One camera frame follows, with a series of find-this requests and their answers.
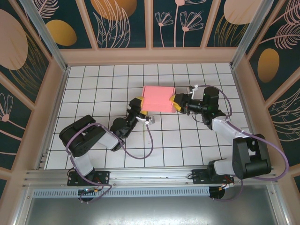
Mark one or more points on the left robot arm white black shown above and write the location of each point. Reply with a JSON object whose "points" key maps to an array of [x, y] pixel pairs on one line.
{"points": [[82, 136]]}

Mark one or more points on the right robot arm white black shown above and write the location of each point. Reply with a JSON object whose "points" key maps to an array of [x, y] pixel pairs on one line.
{"points": [[250, 154]]}

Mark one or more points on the yellow power connector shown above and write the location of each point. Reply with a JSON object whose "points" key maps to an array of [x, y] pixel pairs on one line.
{"points": [[96, 191], [221, 188]]}

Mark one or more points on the grey metal sheet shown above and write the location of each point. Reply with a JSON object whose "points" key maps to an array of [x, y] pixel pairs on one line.
{"points": [[150, 211]]}

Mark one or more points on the aluminium side rail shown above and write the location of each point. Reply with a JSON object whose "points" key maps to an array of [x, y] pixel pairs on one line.
{"points": [[53, 122], [249, 117]]}

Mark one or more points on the aluminium mounting rail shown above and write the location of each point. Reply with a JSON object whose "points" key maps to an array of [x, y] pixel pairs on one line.
{"points": [[152, 174]]}

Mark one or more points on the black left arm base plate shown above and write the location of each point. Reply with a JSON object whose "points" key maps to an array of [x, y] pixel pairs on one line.
{"points": [[103, 176]]}

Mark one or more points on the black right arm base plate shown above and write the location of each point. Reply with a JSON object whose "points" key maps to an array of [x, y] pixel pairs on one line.
{"points": [[198, 177]]}

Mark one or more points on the aluminium corner post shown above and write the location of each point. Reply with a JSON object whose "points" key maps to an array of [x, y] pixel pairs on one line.
{"points": [[250, 30], [44, 30]]}

